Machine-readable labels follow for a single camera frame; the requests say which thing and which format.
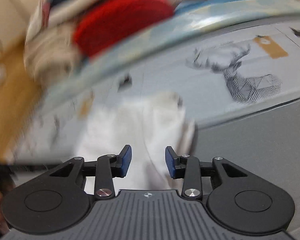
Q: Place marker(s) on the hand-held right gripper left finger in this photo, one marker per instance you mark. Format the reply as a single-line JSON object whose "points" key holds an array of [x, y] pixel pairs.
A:
{"points": [[126, 160]]}

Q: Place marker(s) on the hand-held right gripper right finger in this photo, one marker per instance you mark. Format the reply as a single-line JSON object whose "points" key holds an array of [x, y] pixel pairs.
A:
{"points": [[170, 162]]}

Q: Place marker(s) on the white t-shirt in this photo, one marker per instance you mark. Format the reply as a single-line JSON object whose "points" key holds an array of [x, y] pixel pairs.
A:
{"points": [[130, 135]]}

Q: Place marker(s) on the cream folded blanket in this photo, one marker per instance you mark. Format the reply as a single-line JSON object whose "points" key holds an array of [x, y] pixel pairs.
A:
{"points": [[50, 55]]}

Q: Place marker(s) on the red folded blanket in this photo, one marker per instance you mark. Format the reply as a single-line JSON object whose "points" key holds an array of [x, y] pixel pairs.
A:
{"points": [[120, 20]]}

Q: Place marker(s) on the light blue blanket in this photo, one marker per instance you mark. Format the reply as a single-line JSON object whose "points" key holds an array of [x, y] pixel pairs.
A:
{"points": [[202, 20]]}

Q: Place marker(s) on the stack of folded linens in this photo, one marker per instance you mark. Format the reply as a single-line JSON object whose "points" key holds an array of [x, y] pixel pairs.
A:
{"points": [[72, 5]]}

